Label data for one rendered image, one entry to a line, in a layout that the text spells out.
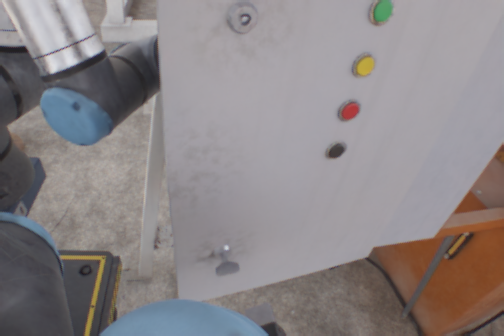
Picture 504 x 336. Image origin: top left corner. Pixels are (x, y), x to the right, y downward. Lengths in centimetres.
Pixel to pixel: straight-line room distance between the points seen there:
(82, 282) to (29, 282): 82
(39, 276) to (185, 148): 18
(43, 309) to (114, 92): 29
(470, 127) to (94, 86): 58
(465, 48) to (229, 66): 30
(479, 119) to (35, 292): 63
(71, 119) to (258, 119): 24
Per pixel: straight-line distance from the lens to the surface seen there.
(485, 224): 105
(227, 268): 49
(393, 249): 154
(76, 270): 111
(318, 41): 33
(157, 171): 100
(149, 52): 53
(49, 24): 44
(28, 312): 25
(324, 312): 141
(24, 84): 73
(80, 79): 44
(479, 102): 61
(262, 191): 43
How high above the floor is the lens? 122
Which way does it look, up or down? 41 degrees down
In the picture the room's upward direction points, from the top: 9 degrees clockwise
